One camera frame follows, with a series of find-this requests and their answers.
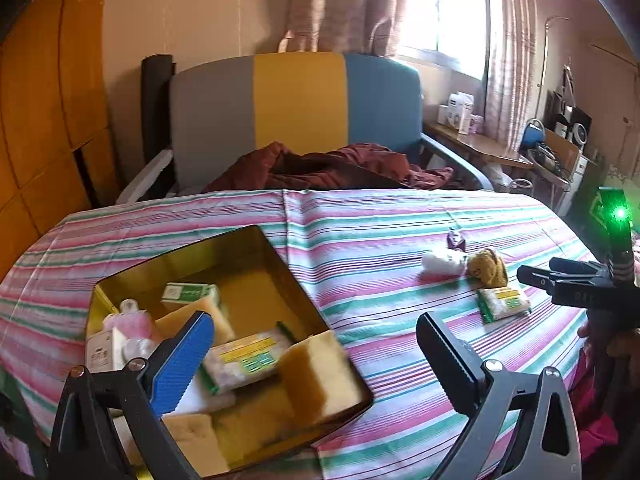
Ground cardboard box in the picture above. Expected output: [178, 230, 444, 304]
[542, 127, 581, 176]

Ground black rolled mat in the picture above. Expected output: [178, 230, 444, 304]
[141, 55, 177, 166]

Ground bright window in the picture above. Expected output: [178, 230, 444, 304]
[400, 0, 488, 81]

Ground magenta garment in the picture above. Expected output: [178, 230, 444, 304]
[572, 360, 621, 466]

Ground maroon cloth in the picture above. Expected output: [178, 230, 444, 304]
[202, 142, 453, 193]

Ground packet with yellow green label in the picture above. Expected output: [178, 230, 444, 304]
[476, 287, 532, 323]
[200, 329, 293, 395]

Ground black desktop items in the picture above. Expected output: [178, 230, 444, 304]
[545, 90, 593, 146]

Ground white printed carton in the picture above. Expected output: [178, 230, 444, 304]
[85, 327, 128, 373]

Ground brown crumpled cloth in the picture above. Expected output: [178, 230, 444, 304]
[467, 248, 509, 288]

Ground pink plastic bottle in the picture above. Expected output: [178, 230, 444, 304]
[102, 299, 153, 341]

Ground white product boxes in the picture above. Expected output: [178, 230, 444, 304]
[437, 92, 476, 135]

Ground pink patterned curtain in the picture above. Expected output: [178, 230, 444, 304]
[482, 0, 538, 151]
[277, 0, 416, 58]

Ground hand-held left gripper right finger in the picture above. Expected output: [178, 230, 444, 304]
[416, 311, 581, 480]

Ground wooden desk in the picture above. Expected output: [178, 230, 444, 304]
[422, 121, 533, 191]

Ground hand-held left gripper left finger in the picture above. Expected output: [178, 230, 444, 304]
[47, 310, 216, 480]

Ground yellow sponge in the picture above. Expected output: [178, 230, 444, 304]
[160, 412, 231, 478]
[276, 330, 368, 423]
[155, 295, 236, 346]

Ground green white small box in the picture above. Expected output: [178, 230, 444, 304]
[161, 282, 221, 308]

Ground grey yellow blue armchair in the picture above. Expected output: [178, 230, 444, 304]
[117, 52, 493, 206]

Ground person's right hand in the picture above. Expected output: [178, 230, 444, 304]
[577, 323, 640, 362]

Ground gold metal tin box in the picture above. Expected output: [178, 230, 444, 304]
[85, 225, 375, 478]

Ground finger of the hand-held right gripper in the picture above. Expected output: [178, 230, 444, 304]
[549, 257, 608, 278]
[516, 264, 608, 306]

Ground pink green striped tablecloth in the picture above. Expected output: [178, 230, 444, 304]
[0, 189, 601, 480]

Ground wooden wardrobe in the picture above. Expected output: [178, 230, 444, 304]
[0, 0, 118, 261]

